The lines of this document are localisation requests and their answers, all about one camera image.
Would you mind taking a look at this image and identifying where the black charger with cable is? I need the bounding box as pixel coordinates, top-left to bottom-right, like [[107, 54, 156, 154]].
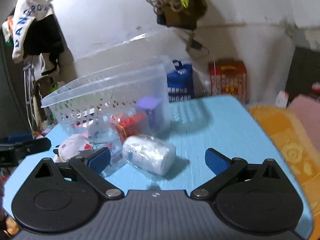
[[185, 31, 210, 57]]

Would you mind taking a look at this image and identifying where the brown hanging bag with rope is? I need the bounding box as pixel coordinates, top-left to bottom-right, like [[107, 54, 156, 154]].
[[146, 0, 208, 31]]

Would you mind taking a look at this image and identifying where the white black hanging jacket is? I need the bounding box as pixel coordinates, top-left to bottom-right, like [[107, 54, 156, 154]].
[[11, 0, 65, 77]]

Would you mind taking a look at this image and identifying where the translucent plastic basket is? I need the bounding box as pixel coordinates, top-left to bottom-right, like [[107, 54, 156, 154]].
[[41, 56, 175, 143]]

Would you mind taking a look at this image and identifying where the red small box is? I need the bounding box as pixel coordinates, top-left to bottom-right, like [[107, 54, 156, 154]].
[[109, 112, 150, 144]]

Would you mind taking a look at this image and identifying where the purple white box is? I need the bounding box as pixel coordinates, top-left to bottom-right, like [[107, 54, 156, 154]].
[[136, 96, 164, 133]]

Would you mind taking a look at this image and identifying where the blue shopping bag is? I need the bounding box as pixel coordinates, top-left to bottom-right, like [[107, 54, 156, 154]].
[[167, 60, 194, 102]]

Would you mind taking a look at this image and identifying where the grey plush toy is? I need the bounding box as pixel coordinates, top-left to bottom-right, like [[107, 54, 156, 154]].
[[53, 134, 93, 163]]

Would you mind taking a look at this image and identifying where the red gift box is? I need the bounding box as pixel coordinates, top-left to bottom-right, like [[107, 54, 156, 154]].
[[208, 59, 247, 103]]

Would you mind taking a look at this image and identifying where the white roll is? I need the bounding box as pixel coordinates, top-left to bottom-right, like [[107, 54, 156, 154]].
[[123, 134, 176, 176]]

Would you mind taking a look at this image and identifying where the small white box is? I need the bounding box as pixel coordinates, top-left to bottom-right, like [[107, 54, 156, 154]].
[[275, 90, 289, 108]]

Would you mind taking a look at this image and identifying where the clear plastic bottle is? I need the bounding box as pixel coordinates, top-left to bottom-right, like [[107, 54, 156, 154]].
[[101, 130, 126, 178]]

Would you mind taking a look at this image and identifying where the orange floral blanket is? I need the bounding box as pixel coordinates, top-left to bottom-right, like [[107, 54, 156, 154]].
[[249, 106, 319, 239]]

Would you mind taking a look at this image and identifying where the dark wooden headboard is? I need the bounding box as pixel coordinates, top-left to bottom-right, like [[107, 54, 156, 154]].
[[285, 47, 319, 102]]

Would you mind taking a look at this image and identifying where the pink blanket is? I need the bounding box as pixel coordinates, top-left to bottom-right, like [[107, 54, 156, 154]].
[[289, 94, 320, 152]]

